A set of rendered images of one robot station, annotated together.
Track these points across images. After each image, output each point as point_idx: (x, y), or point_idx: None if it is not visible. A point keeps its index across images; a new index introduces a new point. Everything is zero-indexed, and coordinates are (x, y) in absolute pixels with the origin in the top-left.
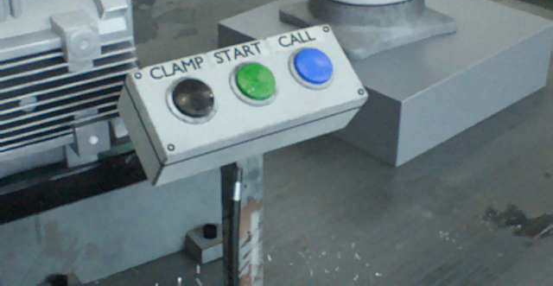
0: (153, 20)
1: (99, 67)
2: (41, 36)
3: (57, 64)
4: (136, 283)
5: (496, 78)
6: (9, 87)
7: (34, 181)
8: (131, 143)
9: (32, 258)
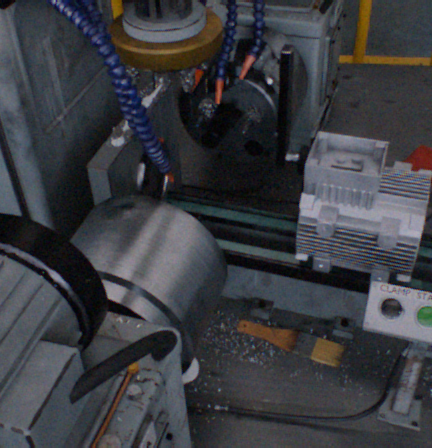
0: None
1: (393, 251)
2: (371, 225)
3: (373, 241)
4: (382, 343)
5: None
6: (345, 241)
7: (350, 277)
8: (414, 280)
9: (338, 305)
